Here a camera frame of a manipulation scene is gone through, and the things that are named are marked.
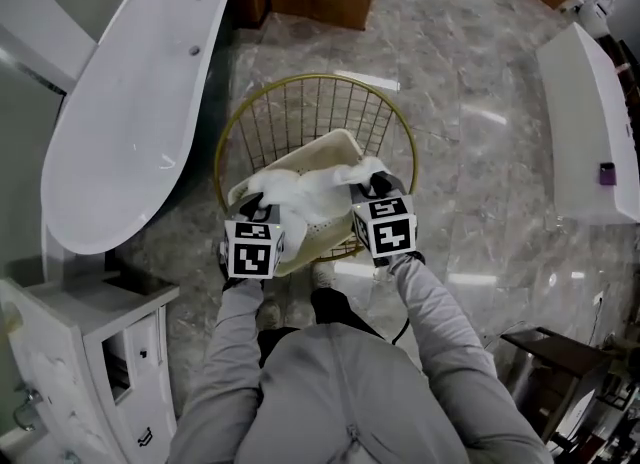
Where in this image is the white smart toilet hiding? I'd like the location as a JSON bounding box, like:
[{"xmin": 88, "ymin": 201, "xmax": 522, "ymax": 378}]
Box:
[{"xmin": 577, "ymin": 0, "xmax": 617, "ymax": 36}]

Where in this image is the white vanity cabinet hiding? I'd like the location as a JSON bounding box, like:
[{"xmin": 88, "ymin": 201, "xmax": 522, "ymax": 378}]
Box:
[{"xmin": 82, "ymin": 296, "xmax": 180, "ymax": 464}]

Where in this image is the person's left forearm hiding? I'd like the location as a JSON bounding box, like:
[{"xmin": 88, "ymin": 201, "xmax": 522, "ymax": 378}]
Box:
[{"xmin": 172, "ymin": 277, "xmax": 267, "ymax": 458}]

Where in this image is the white rectangular bathtub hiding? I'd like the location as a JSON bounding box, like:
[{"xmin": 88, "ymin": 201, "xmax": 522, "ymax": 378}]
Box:
[{"xmin": 534, "ymin": 21, "xmax": 640, "ymax": 227}]

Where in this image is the white cloth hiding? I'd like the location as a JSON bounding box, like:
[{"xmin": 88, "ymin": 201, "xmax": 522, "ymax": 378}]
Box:
[{"xmin": 247, "ymin": 155, "xmax": 390, "ymax": 259}]

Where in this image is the gold wire basket stand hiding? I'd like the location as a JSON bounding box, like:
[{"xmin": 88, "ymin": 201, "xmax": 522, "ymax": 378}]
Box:
[{"xmin": 213, "ymin": 71, "xmax": 419, "ymax": 267}]

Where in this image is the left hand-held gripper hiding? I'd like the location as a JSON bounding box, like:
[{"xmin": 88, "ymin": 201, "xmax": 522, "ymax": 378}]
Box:
[{"xmin": 223, "ymin": 191, "xmax": 286, "ymax": 281}]

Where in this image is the person's left shoe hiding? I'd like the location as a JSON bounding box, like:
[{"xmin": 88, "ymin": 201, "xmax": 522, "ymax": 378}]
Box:
[{"xmin": 255, "ymin": 298, "xmax": 284, "ymax": 332}]

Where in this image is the person's grey jacket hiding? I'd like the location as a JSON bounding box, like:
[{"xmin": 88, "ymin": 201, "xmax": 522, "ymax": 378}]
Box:
[{"xmin": 239, "ymin": 324, "xmax": 501, "ymax": 464}]

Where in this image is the black tether cable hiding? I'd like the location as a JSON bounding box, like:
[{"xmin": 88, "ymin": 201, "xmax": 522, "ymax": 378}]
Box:
[{"xmin": 391, "ymin": 316, "xmax": 412, "ymax": 348}]

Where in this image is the dark wooden side table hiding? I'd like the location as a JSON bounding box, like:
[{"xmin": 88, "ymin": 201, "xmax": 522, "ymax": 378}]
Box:
[{"xmin": 499, "ymin": 325, "xmax": 626, "ymax": 446}]

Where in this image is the person's right forearm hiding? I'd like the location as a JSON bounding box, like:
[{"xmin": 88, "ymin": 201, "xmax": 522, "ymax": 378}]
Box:
[{"xmin": 385, "ymin": 253, "xmax": 499, "ymax": 388}]

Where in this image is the white oval bathtub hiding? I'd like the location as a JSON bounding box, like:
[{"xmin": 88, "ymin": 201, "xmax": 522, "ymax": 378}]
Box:
[{"xmin": 39, "ymin": 0, "xmax": 234, "ymax": 256}]

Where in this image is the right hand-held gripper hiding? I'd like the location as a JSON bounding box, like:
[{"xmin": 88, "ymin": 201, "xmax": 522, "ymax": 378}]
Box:
[{"xmin": 348, "ymin": 170, "xmax": 419, "ymax": 259}]

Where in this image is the clear cup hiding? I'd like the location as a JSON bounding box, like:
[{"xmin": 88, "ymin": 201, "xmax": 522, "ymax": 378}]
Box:
[{"xmin": 0, "ymin": 300, "xmax": 25, "ymax": 334}]

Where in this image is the cream plastic basket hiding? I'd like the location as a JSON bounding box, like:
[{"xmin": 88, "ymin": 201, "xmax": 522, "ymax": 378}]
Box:
[{"xmin": 227, "ymin": 127, "xmax": 365, "ymax": 277}]

